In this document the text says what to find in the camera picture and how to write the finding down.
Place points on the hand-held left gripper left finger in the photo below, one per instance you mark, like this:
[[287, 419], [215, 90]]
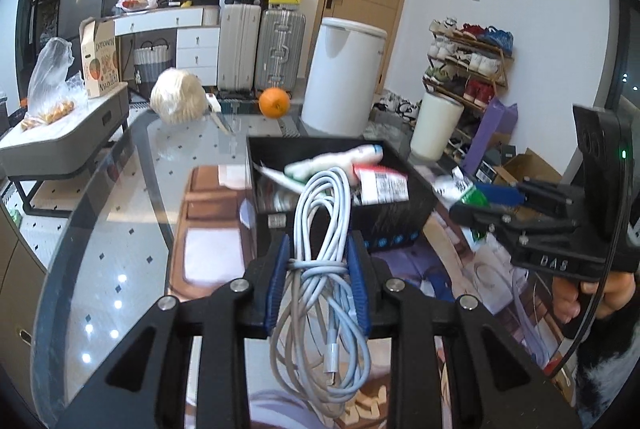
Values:
[[274, 289]]

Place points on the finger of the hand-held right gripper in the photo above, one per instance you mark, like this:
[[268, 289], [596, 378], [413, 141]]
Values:
[[500, 194], [480, 214]]

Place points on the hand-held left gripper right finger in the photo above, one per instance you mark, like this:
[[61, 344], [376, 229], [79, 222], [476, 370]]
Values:
[[357, 289]]

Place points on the black box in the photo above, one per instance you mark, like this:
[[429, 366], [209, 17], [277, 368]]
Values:
[[390, 219]]

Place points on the white orange-edged heat pack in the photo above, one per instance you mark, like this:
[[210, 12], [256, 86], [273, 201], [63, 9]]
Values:
[[385, 184]]

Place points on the grey foil packet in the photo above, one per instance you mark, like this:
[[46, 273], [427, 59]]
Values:
[[275, 178]]

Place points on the white tube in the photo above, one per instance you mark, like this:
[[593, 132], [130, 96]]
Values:
[[330, 161]]

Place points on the person's right forearm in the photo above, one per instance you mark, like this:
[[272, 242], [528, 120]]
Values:
[[610, 374]]

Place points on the person's right hand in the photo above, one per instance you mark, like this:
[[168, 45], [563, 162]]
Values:
[[622, 294]]

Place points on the open cardboard box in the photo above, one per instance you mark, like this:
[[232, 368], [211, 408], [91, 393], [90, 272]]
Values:
[[535, 169]]

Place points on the purple bag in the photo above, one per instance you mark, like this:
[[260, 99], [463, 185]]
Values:
[[492, 134]]

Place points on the printed table mat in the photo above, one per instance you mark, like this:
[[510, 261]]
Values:
[[210, 254]]

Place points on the white trash bin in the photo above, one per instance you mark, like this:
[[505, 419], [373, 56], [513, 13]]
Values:
[[435, 126]]

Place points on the shoe rack with shoes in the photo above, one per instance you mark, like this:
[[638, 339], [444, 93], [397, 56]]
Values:
[[470, 64]]

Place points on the orange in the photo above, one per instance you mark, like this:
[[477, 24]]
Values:
[[274, 103]]

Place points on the large white cylindrical bin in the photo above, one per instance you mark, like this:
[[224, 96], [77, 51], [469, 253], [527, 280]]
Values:
[[340, 79]]

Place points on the small white device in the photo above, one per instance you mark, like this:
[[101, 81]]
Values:
[[213, 103]]

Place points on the plastic-wrapped cabbage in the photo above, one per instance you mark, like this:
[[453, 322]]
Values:
[[177, 98]]

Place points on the silver suitcase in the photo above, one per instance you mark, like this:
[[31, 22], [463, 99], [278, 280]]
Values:
[[280, 49]]

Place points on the white suitcase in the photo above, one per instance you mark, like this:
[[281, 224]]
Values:
[[239, 46]]

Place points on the white desk with drawers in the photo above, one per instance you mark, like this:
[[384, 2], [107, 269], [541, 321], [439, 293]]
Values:
[[197, 44]]

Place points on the grey white side table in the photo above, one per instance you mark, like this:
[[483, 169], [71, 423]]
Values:
[[65, 139]]

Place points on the woven basket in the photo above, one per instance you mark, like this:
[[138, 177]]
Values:
[[150, 61]]

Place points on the cardboard fruit box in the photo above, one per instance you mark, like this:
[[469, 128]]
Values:
[[102, 59]]

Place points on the yellow box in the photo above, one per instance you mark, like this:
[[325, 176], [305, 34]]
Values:
[[284, 1]]

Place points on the clear plastic bag of snacks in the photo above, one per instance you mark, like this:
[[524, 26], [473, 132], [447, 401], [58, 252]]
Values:
[[47, 79]]

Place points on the bag of red fruit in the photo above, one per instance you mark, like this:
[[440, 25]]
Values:
[[135, 2]]

